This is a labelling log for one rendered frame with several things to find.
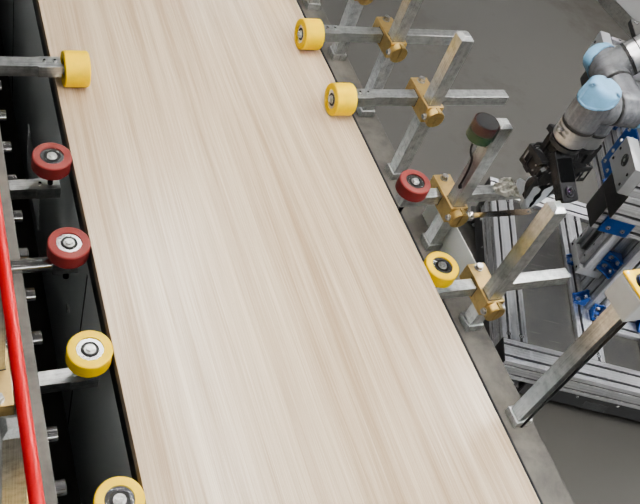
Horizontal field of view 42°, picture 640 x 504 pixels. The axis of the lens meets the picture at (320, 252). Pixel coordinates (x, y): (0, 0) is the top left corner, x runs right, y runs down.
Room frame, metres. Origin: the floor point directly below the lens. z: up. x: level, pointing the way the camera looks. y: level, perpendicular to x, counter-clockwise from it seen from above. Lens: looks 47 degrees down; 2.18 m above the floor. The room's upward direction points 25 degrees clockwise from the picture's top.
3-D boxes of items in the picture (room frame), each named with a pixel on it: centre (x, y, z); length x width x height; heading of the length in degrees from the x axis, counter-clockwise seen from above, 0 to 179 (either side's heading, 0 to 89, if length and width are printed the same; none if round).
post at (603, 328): (1.16, -0.57, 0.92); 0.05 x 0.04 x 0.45; 38
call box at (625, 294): (1.16, -0.57, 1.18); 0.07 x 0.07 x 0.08; 38
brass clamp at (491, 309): (1.38, -0.39, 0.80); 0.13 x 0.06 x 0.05; 38
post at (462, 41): (1.76, -0.10, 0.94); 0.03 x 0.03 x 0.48; 38
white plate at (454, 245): (1.55, -0.29, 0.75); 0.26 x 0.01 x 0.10; 38
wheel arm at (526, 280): (1.42, -0.41, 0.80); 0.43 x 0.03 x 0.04; 128
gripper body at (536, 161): (1.53, -0.38, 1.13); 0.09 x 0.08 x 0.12; 38
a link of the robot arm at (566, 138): (1.52, -0.38, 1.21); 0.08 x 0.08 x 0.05
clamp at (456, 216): (1.58, -0.24, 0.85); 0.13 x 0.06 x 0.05; 38
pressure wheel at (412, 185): (1.52, -0.14, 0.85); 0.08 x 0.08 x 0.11
